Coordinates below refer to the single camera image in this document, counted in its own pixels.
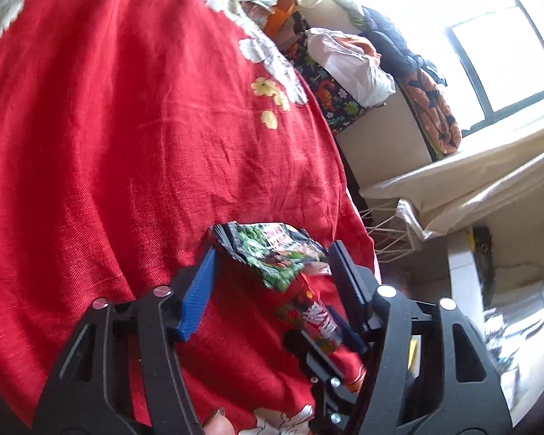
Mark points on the green black snack wrapper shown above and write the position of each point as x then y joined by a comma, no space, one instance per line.
278,252

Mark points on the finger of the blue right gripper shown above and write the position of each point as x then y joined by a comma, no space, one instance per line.
349,338
306,348

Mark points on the white wire side table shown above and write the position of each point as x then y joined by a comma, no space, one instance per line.
392,236

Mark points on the black window frame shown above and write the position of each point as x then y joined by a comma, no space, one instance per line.
500,44

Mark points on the white dressing table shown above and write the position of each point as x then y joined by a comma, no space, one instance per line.
511,324

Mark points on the red silver candy wrapper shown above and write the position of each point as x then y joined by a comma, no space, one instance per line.
304,310

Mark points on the red floral blanket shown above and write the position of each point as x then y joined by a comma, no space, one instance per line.
128,128

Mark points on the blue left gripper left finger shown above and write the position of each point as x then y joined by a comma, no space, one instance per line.
193,288

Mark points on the white clothes in basket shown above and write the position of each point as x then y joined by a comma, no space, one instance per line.
353,62

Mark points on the left hand painted nails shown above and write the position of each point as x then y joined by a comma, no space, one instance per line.
218,424

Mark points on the orange bag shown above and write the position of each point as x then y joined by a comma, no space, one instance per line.
279,16

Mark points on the orange patterned folded quilt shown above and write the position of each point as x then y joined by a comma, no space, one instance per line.
433,113

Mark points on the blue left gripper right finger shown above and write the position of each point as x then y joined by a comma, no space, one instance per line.
355,284

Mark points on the right cream curtain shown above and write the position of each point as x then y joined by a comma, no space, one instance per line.
480,179

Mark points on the black bag on dresser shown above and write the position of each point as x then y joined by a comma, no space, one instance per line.
484,263

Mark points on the dinosaur print laundry basket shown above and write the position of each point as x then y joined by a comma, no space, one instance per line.
339,108

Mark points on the dark blue jacket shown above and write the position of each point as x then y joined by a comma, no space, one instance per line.
396,58

